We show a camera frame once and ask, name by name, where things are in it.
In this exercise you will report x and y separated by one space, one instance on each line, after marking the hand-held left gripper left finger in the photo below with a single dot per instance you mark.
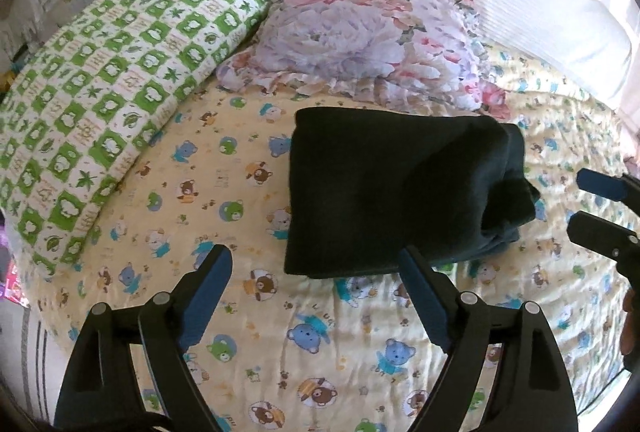
205 297

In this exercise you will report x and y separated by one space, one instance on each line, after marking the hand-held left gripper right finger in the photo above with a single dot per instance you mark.
425 302

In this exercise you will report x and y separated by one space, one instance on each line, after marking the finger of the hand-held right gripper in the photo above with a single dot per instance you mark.
597 182
595 229

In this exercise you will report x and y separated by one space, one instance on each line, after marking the black pants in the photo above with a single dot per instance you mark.
380 192

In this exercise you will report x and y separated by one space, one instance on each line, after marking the person's right hand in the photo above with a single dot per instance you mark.
628 327

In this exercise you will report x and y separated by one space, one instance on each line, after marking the pink cloth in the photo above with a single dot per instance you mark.
632 146

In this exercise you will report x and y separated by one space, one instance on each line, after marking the yellow bear print blanket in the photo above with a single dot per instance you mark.
300 337

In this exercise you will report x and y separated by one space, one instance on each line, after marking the white striped bed sheet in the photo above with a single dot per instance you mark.
30 362

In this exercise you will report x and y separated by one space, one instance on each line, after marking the green checked pillow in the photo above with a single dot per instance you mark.
100 86

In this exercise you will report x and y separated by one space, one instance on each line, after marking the floral ruffled pillow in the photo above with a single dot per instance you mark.
350 26

